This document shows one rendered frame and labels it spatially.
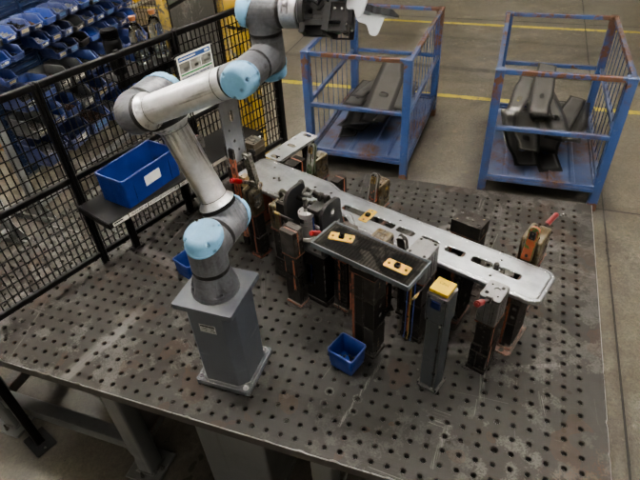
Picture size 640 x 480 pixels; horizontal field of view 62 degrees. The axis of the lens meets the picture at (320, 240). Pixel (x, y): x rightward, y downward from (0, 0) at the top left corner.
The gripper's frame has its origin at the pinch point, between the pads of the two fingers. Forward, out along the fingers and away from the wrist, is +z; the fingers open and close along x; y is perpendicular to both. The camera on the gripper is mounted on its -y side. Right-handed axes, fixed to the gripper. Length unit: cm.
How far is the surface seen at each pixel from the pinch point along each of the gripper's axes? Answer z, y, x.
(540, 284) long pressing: 43, 64, -76
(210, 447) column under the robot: -66, 147, -64
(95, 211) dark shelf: -128, 62, -62
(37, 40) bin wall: -272, -29, -159
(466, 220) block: 15, 47, -94
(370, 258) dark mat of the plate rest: -9, 61, -49
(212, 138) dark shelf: -111, 25, -118
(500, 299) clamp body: 31, 68, -58
